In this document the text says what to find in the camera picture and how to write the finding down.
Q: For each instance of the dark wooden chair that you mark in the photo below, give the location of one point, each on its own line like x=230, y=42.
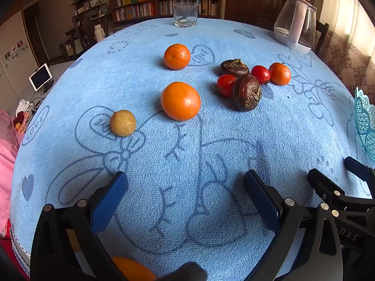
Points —
x=320, y=35

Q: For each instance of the teal lace plastic basket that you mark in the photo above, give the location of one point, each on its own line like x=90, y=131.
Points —
x=364, y=120

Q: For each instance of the white cloth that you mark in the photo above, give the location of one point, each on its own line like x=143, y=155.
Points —
x=23, y=105

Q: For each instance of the white thermos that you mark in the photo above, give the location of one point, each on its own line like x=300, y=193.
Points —
x=99, y=32

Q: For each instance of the small orange mandarin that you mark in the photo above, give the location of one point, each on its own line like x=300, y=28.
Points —
x=279, y=73

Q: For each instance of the red tomato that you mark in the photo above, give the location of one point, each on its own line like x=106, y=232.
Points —
x=260, y=74
x=225, y=85

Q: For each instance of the large smooth orange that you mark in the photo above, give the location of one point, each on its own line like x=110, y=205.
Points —
x=133, y=269
x=180, y=101

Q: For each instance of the dark brown water chestnut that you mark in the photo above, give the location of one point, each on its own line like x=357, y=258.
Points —
x=247, y=92
x=234, y=68

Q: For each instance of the light blue printed tablecloth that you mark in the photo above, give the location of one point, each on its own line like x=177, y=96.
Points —
x=205, y=152

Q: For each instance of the pink dotted blanket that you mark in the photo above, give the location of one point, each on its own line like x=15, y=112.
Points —
x=7, y=164

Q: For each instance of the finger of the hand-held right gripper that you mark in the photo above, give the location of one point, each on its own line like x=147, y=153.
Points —
x=323, y=183
x=359, y=166

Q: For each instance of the small orange object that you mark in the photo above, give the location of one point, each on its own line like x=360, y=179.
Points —
x=18, y=126

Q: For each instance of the clear drinking glass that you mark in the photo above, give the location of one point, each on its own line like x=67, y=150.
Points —
x=185, y=16

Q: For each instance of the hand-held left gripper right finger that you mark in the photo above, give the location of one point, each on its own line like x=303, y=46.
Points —
x=262, y=203

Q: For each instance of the tan round longan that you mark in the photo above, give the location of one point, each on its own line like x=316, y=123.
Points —
x=123, y=123

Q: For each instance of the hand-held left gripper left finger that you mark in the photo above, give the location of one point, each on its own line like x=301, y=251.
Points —
x=110, y=200

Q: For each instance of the wooden bookshelf with books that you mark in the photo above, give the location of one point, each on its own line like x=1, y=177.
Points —
x=164, y=3

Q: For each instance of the patterned curtain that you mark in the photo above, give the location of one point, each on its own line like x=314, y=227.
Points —
x=348, y=49

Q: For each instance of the dark wooden shelving rack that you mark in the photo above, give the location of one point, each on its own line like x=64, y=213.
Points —
x=88, y=20

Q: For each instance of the dimpled orange mandarin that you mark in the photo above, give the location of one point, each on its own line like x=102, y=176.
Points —
x=176, y=56

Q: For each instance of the dark red cloth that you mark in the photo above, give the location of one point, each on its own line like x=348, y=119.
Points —
x=20, y=117

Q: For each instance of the white wardrobe with stickers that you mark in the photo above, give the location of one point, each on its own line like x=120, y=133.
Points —
x=14, y=55

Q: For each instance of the white tablet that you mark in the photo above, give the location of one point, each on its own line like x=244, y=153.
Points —
x=40, y=77

